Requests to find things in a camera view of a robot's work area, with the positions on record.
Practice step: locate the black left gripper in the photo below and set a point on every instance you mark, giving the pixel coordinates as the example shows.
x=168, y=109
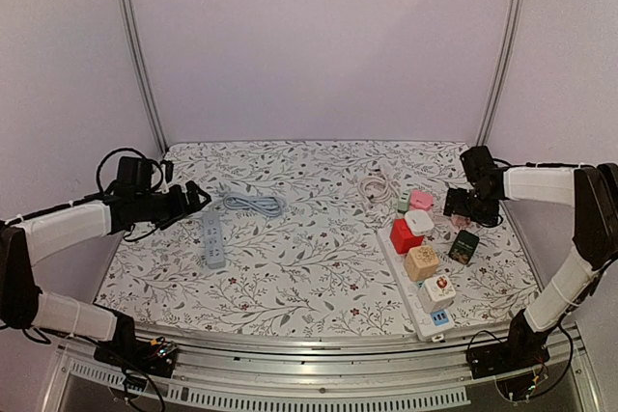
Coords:
x=181, y=208

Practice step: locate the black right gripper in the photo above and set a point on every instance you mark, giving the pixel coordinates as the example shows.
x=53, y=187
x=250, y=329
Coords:
x=460, y=201

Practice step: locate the pink cube socket adapter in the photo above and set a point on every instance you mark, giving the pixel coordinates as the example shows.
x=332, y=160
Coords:
x=460, y=222

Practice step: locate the dark green cube socket adapter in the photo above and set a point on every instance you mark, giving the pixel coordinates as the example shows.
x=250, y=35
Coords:
x=463, y=247

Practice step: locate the white plug adapter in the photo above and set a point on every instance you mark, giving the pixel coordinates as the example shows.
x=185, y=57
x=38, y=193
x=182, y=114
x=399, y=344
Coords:
x=419, y=222

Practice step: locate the red cube socket adapter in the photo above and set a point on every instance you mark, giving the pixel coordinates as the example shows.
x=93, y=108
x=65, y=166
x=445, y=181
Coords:
x=402, y=237

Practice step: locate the white cube adapter red flower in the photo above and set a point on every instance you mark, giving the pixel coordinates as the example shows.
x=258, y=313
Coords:
x=436, y=293

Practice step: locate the long white power strip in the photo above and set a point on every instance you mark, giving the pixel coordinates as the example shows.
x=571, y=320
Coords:
x=428, y=327

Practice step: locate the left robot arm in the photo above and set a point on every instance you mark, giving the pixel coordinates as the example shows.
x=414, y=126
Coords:
x=30, y=239

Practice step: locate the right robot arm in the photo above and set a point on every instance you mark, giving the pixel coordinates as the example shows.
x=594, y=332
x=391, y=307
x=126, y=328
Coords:
x=580, y=256

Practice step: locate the pink flat plug adapter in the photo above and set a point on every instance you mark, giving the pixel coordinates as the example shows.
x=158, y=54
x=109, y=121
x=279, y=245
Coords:
x=419, y=199

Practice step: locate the green usb plug adapter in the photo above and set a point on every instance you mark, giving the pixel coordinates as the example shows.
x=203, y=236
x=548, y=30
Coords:
x=403, y=202

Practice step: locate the beige cube socket adapter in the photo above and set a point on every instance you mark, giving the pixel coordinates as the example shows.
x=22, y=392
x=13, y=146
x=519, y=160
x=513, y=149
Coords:
x=421, y=262

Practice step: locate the floral patterned table mat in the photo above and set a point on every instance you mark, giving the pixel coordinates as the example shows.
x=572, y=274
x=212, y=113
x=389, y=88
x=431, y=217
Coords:
x=299, y=223

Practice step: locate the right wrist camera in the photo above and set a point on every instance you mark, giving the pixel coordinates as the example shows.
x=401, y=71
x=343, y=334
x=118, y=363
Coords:
x=477, y=162

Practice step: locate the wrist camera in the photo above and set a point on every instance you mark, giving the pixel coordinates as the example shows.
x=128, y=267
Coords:
x=142, y=175
x=477, y=162

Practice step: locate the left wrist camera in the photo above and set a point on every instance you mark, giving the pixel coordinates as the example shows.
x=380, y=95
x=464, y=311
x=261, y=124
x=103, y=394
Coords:
x=142, y=175

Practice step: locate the aluminium front rail base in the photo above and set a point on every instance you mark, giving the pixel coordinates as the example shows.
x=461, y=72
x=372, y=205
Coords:
x=228, y=372

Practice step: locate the right aluminium frame post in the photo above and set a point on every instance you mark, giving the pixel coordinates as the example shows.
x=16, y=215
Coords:
x=504, y=56

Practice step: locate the aluminium frame post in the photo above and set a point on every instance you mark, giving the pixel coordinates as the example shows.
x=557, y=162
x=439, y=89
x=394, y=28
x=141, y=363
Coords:
x=504, y=56
x=145, y=88

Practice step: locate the left aluminium frame post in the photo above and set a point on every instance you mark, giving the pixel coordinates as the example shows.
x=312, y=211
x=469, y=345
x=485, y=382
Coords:
x=145, y=88

